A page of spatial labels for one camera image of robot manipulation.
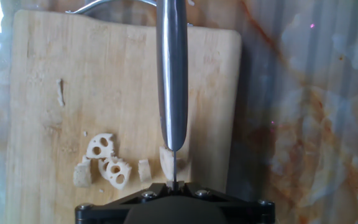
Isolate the orange marble pattern mat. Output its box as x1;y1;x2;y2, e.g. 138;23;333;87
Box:
0;0;358;224

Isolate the thin pale peel sliver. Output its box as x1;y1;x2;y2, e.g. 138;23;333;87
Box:
56;78;66;108

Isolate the thick lotus root slice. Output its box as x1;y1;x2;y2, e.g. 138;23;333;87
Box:
137;159;153;183

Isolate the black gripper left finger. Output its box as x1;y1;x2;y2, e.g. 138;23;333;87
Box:
75;182;174;218

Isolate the steel kitchen cleaver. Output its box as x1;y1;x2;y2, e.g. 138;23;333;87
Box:
155;0;189;190

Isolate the wooden cutting board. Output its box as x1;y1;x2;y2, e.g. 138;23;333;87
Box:
3;0;242;224

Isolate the lotus root slice with holes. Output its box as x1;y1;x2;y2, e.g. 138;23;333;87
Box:
98;156;133;192
86;133;116;160

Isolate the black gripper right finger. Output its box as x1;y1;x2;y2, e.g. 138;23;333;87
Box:
176;182;275;218

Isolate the peeled lotus root piece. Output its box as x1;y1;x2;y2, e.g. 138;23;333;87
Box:
159;145;193;182

